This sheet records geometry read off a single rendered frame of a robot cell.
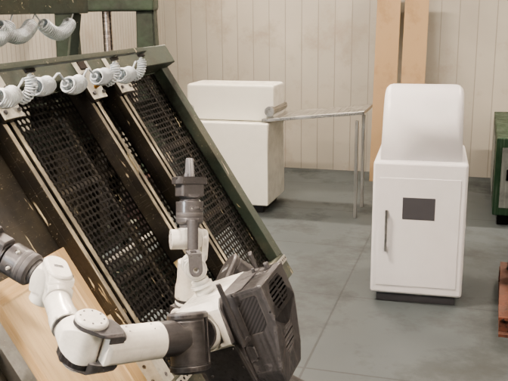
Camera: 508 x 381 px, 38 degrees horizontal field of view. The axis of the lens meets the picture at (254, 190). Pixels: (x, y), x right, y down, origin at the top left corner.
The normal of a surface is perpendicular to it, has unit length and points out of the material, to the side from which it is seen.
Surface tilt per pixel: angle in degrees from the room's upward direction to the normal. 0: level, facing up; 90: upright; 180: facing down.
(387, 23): 83
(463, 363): 0
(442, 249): 90
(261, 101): 90
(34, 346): 57
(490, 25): 90
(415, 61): 81
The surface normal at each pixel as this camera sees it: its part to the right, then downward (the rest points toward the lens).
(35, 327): 0.79, -0.47
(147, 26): 0.00, 0.24
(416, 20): -0.29, 0.07
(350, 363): -0.01, -0.97
